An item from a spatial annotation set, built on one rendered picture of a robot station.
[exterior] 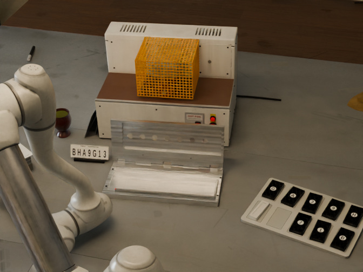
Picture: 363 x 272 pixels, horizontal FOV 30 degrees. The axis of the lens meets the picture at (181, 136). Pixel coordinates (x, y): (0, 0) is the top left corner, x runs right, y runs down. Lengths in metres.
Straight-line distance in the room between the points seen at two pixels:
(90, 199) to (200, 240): 0.41
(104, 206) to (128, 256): 0.48
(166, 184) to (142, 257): 0.72
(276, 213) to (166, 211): 0.40
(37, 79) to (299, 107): 1.49
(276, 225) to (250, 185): 0.24
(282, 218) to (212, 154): 0.38
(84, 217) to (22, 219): 0.50
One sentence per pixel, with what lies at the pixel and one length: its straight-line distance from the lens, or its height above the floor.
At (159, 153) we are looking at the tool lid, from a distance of 2.64.
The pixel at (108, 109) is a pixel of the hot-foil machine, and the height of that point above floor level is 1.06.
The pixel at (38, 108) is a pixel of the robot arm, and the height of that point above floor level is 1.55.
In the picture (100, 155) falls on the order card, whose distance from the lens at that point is 2.75.
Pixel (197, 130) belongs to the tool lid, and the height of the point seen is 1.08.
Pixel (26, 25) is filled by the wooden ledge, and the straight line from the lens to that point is 3.93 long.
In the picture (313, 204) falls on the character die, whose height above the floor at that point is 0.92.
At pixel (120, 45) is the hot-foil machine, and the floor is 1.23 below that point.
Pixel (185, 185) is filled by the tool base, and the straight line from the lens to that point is 2.58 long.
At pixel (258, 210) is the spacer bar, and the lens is 2.48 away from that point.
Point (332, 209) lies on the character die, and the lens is 2.51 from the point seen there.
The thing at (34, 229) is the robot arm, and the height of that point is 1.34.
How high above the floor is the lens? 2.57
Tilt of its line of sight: 36 degrees down
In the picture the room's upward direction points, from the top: 2 degrees counter-clockwise
